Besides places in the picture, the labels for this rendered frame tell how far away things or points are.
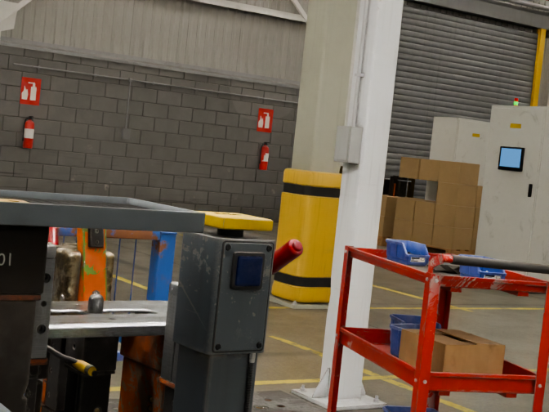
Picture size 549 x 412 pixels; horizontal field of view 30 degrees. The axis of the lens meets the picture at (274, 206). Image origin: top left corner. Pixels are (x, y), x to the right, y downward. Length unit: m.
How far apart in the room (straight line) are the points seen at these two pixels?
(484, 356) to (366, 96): 2.05
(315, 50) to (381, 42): 3.27
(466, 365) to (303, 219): 4.98
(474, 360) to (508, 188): 8.17
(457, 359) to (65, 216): 2.59
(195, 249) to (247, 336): 0.10
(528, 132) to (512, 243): 1.20
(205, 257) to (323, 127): 7.33
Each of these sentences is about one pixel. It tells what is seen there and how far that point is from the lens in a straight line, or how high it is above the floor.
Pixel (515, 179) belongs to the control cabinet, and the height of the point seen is 1.20.
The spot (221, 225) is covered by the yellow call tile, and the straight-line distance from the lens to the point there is 0.97.
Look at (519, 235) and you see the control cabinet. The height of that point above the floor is 0.60.
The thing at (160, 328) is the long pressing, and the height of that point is 1.00.
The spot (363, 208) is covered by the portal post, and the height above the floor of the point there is 0.99.
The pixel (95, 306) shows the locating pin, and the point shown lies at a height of 1.01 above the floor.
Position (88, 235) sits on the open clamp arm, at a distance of 1.46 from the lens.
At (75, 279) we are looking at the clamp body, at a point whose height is 1.02.
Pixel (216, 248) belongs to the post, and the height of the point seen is 1.13.
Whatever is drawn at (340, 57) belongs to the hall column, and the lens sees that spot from 8.39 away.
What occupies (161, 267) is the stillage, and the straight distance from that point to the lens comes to 3.23.
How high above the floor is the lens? 1.23
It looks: 3 degrees down
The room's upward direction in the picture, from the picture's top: 6 degrees clockwise
